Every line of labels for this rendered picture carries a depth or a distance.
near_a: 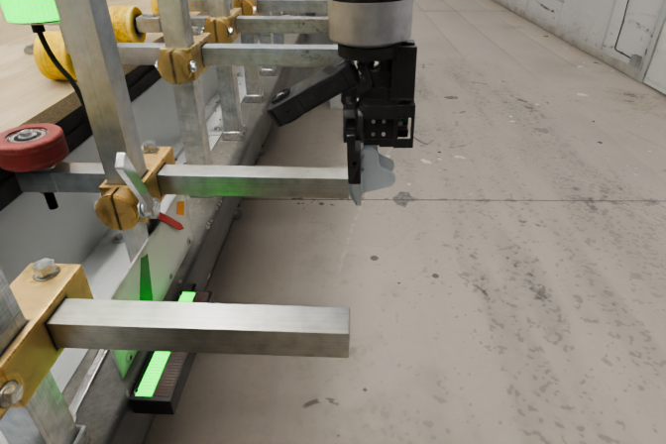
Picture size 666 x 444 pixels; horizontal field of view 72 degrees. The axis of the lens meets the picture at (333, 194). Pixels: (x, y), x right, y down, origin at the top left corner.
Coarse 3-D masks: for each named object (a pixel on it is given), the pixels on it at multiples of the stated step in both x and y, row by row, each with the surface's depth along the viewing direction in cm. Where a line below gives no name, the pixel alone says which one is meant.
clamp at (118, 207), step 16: (160, 160) 61; (144, 176) 57; (112, 192) 54; (128, 192) 54; (160, 192) 60; (96, 208) 54; (112, 208) 54; (128, 208) 54; (112, 224) 55; (128, 224) 55
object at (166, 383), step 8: (200, 296) 63; (208, 296) 63; (176, 352) 55; (184, 352) 55; (168, 360) 54; (176, 360) 54; (168, 368) 53; (176, 368) 53; (168, 376) 52; (176, 376) 52; (160, 384) 51; (168, 384) 51; (160, 392) 50; (168, 392) 50
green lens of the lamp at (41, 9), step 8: (0, 0) 44; (8, 0) 44; (16, 0) 44; (24, 0) 44; (32, 0) 44; (40, 0) 44; (48, 0) 45; (8, 8) 44; (16, 8) 44; (24, 8) 44; (32, 8) 44; (40, 8) 45; (48, 8) 45; (8, 16) 45; (16, 16) 45; (24, 16) 44; (32, 16) 45; (40, 16) 45; (48, 16) 45; (56, 16) 46
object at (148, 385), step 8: (184, 296) 63; (192, 296) 63; (160, 352) 55; (168, 352) 55; (152, 360) 54; (160, 360) 54; (152, 368) 53; (160, 368) 53; (144, 376) 52; (152, 376) 52; (160, 376) 52; (144, 384) 51; (152, 384) 51; (144, 392) 50; (152, 392) 50
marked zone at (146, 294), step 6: (144, 258) 56; (144, 264) 56; (144, 270) 56; (144, 276) 56; (150, 276) 58; (144, 282) 56; (150, 282) 58; (144, 288) 56; (150, 288) 58; (144, 294) 56; (150, 294) 58; (144, 300) 56; (150, 300) 58
